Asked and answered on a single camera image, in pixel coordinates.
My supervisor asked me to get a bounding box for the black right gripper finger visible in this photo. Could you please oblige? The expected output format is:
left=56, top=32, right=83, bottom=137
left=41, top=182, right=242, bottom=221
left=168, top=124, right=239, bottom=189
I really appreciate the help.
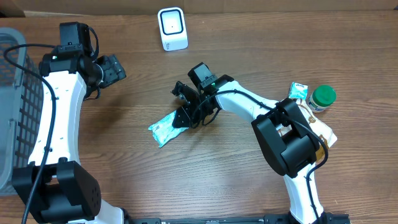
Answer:
left=171, top=81, right=186, bottom=100
left=172, top=106, right=190, bottom=128

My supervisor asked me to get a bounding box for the teal snack packet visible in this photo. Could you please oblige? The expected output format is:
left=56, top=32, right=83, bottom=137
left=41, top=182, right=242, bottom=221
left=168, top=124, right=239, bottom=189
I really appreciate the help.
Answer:
left=148, top=111, right=188, bottom=148

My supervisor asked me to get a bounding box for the teal tissue pack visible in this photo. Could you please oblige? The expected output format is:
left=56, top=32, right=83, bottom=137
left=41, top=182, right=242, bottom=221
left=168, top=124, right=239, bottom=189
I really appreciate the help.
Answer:
left=288, top=82, right=308, bottom=100

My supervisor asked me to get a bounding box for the brown Pantree snack bag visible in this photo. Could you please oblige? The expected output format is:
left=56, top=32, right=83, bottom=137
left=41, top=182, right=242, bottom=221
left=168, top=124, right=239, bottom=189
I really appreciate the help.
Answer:
left=277, top=98, right=337, bottom=162

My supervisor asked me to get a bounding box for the green lid jar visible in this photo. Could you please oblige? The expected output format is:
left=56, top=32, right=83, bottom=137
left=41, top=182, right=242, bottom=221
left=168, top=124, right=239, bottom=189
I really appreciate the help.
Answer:
left=308, top=85, right=336, bottom=113

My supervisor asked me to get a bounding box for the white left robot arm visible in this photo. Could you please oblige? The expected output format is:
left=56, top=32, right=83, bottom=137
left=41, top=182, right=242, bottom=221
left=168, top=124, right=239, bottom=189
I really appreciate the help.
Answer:
left=11, top=22, right=131, bottom=224

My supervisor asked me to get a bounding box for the white barcode scanner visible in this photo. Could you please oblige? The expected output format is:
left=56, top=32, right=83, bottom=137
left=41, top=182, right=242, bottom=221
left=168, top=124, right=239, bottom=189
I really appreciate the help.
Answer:
left=157, top=7, right=188, bottom=52

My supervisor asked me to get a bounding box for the dark grey plastic basket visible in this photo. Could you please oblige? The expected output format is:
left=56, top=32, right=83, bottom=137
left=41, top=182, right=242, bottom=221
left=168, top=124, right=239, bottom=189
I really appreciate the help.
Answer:
left=1, top=27, right=43, bottom=196

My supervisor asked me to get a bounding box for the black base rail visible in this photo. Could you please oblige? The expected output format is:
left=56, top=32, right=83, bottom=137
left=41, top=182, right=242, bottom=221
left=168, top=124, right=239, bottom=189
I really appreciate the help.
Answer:
left=129, top=212, right=351, bottom=224

